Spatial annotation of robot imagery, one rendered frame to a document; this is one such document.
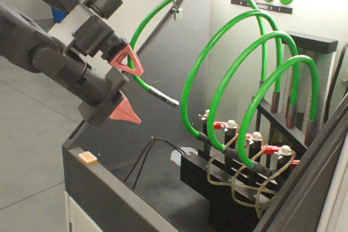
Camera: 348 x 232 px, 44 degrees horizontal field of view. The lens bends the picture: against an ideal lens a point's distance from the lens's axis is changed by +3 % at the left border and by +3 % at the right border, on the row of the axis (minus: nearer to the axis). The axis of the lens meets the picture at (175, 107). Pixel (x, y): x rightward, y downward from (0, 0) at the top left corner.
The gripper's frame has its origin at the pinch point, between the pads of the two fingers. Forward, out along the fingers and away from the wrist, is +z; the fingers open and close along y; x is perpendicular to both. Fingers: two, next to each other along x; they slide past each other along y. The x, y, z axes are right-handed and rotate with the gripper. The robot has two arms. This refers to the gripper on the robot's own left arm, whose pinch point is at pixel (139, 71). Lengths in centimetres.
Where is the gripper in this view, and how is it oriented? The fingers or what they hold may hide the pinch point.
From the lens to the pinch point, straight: 105.9
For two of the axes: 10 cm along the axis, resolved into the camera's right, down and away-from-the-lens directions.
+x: -6.9, 7.1, 1.3
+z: 7.2, 6.8, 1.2
